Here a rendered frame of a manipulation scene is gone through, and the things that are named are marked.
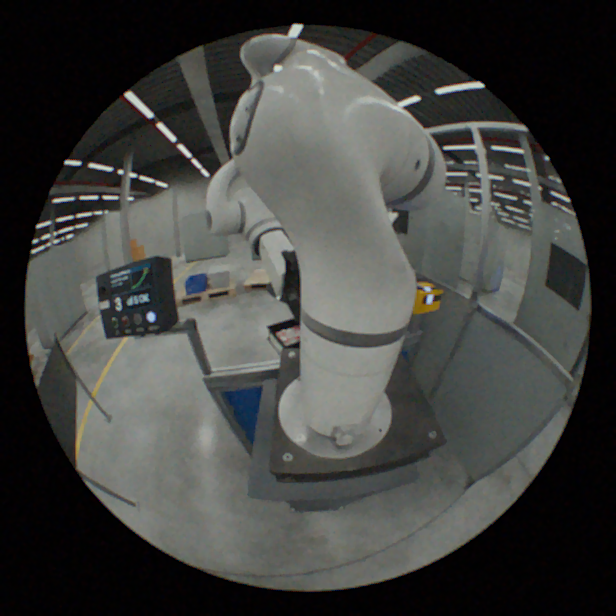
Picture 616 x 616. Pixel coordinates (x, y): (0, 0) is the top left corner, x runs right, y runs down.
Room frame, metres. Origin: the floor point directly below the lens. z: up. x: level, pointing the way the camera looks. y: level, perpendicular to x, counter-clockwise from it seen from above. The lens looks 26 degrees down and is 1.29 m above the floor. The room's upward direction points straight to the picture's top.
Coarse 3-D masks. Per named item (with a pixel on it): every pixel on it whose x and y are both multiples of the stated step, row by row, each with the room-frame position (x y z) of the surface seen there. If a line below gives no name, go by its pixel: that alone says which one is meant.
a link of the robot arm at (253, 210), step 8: (240, 192) 0.44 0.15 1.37; (248, 192) 0.44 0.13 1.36; (232, 200) 0.45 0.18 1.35; (240, 200) 0.41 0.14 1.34; (248, 200) 0.42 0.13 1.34; (256, 200) 0.42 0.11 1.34; (248, 208) 0.40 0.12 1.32; (256, 208) 0.41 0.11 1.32; (264, 208) 0.41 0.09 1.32; (248, 216) 0.39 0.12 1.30; (256, 216) 0.39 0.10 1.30; (264, 216) 0.39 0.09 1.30; (272, 216) 0.40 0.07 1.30; (248, 224) 0.39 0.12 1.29; (256, 224) 0.38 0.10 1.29; (240, 232) 0.41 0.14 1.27; (248, 232) 0.39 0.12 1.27
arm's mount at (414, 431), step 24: (288, 360) 0.32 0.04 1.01; (288, 384) 0.25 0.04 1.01; (408, 384) 0.23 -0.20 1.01; (408, 408) 0.17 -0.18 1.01; (408, 432) 0.12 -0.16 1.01; (432, 432) 0.11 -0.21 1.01; (288, 456) 0.10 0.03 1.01; (312, 456) 0.10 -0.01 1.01; (360, 456) 0.10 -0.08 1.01; (384, 456) 0.09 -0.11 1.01; (408, 456) 0.08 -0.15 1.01; (288, 480) 0.07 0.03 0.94; (312, 480) 0.08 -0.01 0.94; (336, 480) 0.07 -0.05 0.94
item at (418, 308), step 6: (426, 282) 0.70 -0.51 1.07; (420, 294) 0.57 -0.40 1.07; (426, 294) 0.58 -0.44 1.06; (432, 294) 0.60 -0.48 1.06; (420, 300) 0.58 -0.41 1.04; (414, 306) 0.59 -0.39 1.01; (420, 306) 0.58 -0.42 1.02; (426, 306) 0.59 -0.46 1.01; (432, 306) 0.60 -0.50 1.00; (438, 306) 0.62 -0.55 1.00; (414, 312) 0.58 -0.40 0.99; (420, 312) 0.58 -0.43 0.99
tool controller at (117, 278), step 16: (160, 256) 0.39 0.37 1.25; (112, 272) 0.31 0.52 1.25; (128, 272) 0.32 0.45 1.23; (144, 272) 0.34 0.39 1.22; (160, 272) 0.37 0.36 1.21; (112, 288) 0.30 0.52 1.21; (128, 288) 0.31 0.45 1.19; (144, 288) 0.33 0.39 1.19; (160, 288) 0.35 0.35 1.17; (112, 304) 0.28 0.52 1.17; (128, 304) 0.30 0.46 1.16; (144, 304) 0.32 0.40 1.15; (160, 304) 0.33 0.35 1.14; (176, 304) 0.42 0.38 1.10; (144, 320) 0.30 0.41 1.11; (160, 320) 0.32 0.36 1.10; (176, 320) 0.39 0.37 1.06; (112, 336) 0.25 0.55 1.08; (128, 336) 0.27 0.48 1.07
